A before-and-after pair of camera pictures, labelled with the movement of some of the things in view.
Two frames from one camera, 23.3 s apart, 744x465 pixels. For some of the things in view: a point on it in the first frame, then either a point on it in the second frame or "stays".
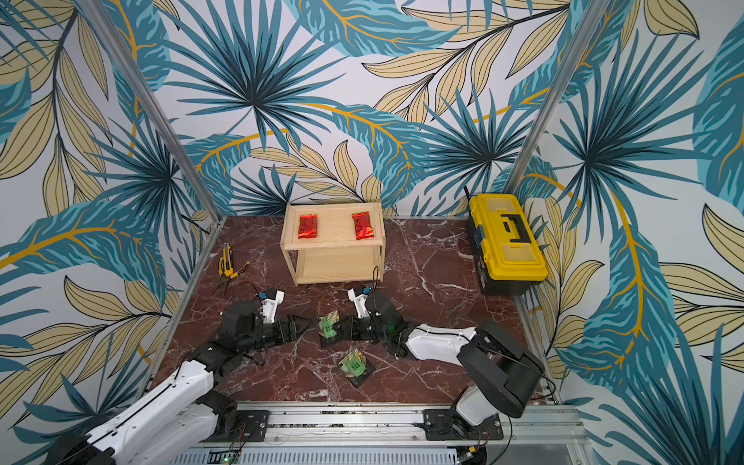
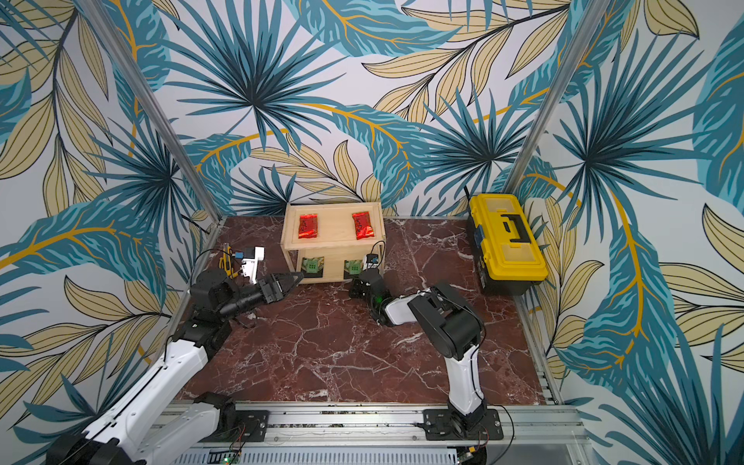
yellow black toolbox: [509, 255] stays
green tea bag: [354, 364] -> [354, 265]
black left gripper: [292, 327] -> [273, 291]
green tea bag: [326, 324] -> [313, 267]
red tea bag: [362, 226] stays
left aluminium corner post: [165, 119] stays
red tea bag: [308, 226] stays
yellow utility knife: [226, 263] stays
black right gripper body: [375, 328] -> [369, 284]
